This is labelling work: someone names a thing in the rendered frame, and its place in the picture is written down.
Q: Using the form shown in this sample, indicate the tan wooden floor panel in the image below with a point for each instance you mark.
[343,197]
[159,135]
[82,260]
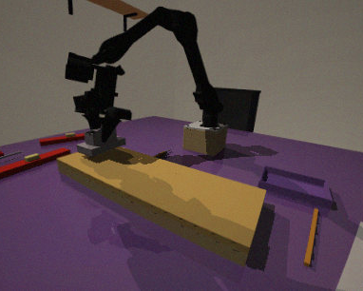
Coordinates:
[216,213]

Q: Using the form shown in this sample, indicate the orange thin bar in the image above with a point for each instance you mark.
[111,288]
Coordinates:
[311,239]

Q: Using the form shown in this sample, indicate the purple shallow tray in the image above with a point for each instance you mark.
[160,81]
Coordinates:
[301,188]

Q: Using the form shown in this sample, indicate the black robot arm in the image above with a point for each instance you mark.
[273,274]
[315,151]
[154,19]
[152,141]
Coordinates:
[184,27]

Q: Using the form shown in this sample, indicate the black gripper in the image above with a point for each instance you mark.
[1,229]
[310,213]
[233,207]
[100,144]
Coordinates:
[112,114]

